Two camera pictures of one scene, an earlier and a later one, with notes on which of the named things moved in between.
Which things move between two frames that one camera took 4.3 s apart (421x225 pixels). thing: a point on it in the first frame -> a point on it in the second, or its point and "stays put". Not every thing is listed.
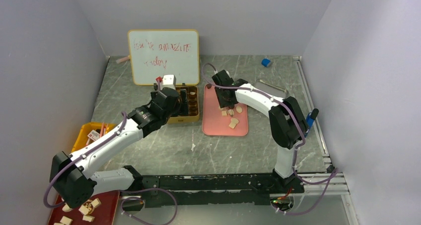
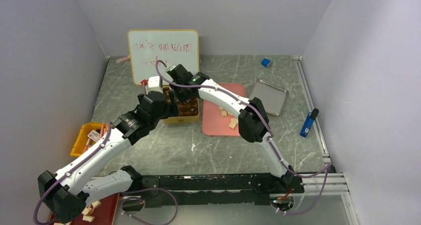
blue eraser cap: x=265 y=62 stays put
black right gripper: x=225 y=103 -> x=183 y=93
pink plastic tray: x=228 y=121 stays put
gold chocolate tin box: x=193 y=99 stays put
